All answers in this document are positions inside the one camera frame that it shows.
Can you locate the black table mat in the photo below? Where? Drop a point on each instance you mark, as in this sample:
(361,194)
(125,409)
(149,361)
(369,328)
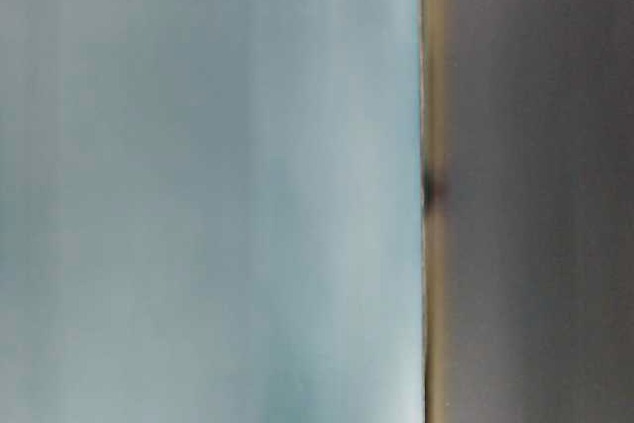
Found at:
(539,200)

